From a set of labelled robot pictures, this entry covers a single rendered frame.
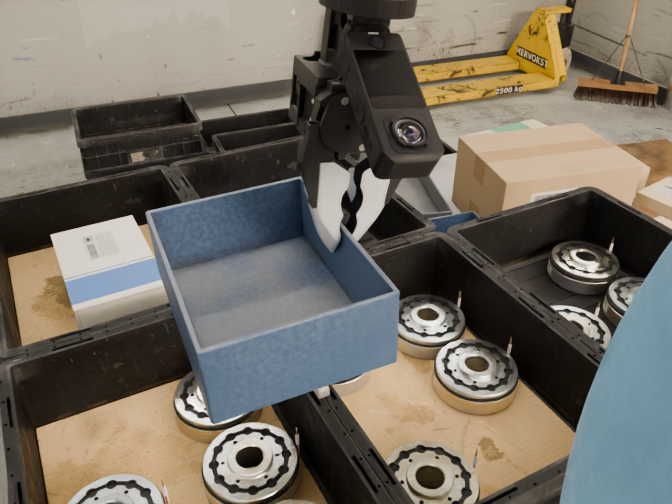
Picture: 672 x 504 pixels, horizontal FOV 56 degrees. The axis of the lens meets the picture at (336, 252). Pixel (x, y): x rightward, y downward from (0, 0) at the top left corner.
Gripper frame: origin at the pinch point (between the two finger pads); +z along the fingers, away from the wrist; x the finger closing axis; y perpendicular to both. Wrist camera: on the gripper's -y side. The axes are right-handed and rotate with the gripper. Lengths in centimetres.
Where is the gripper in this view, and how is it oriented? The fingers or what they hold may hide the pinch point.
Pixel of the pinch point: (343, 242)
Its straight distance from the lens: 54.4
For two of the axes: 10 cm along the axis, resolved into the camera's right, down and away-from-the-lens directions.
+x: -9.3, 0.8, -3.6
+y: -3.5, -5.3, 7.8
